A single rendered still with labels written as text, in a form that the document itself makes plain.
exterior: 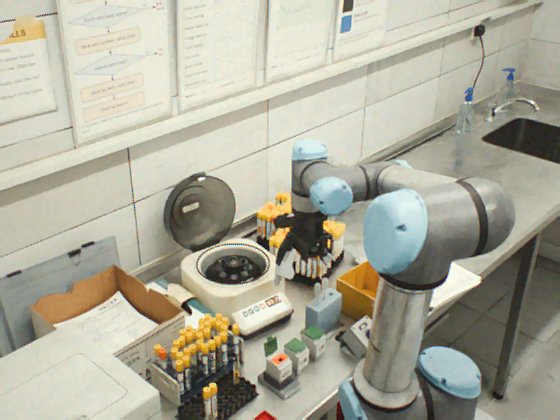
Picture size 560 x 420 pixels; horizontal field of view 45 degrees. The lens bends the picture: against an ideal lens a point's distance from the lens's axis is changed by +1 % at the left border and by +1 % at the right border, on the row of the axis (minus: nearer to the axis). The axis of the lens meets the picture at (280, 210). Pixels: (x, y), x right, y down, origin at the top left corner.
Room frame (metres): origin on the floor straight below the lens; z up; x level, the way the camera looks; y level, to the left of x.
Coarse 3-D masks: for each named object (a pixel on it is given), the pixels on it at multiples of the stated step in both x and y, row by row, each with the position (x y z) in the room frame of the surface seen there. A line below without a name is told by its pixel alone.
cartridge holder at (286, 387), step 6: (264, 372) 1.18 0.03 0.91; (258, 378) 1.19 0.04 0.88; (264, 378) 1.18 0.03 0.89; (270, 378) 1.17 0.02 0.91; (288, 378) 1.16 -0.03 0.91; (294, 378) 1.18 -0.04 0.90; (264, 384) 1.17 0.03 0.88; (270, 384) 1.16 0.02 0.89; (276, 384) 1.15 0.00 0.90; (282, 384) 1.15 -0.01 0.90; (288, 384) 1.16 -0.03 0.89; (294, 384) 1.16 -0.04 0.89; (276, 390) 1.15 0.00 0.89; (282, 390) 1.14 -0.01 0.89; (288, 390) 1.14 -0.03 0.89; (294, 390) 1.15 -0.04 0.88; (282, 396) 1.13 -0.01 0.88
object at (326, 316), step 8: (320, 296) 1.39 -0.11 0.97; (328, 296) 1.39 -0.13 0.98; (336, 296) 1.39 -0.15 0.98; (312, 304) 1.36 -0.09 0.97; (320, 304) 1.36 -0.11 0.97; (328, 304) 1.36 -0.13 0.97; (336, 304) 1.39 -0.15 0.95; (312, 312) 1.34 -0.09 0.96; (320, 312) 1.33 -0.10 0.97; (328, 312) 1.36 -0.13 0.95; (336, 312) 1.39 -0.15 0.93; (312, 320) 1.34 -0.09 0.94; (320, 320) 1.33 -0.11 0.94; (328, 320) 1.36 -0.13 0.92; (336, 320) 1.39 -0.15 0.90; (304, 328) 1.37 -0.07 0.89; (320, 328) 1.34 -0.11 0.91; (328, 328) 1.36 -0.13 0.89; (336, 328) 1.37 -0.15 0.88; (328, 336) 1.34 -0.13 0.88
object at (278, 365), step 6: (276, 354) 1.19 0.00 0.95; (282, 354) 1.19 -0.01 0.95; (270, 360) 1.17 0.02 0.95; (276, 360) 1.17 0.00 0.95; (282, 360) 1.18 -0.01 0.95; (288, 360) 1.18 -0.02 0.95; (270, 366) 1.17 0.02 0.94; (276, 366) 1.16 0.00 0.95; (282, 366) 1.16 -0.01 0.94; (288, 366) 1.17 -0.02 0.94; (270, 372) 1.17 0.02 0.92; (276, 372) 1.16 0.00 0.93; (282, 372) 1.15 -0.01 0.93; (288, 372) 1.17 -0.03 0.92; (276, 378) 1.16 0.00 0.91; (282, 378) 1.15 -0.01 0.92
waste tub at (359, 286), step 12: (360, 264) 1.54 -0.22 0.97; (348, 276) 1.50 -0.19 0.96; (360, 276) 1.54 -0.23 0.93; (372, 276) 1.54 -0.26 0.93; (336, 288) 1.47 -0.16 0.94; (348, 288) 1.44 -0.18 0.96; (360, 288) 1.54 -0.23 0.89; (372, 288) 1.54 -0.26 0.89; (348, 300) 1.44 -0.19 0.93; (360, 300) 1.41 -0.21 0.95; (372, 300) 1.38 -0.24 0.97; (348, 312) 1.44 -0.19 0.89; (360, 312) 1.41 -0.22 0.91; (372, 312) 1.38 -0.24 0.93
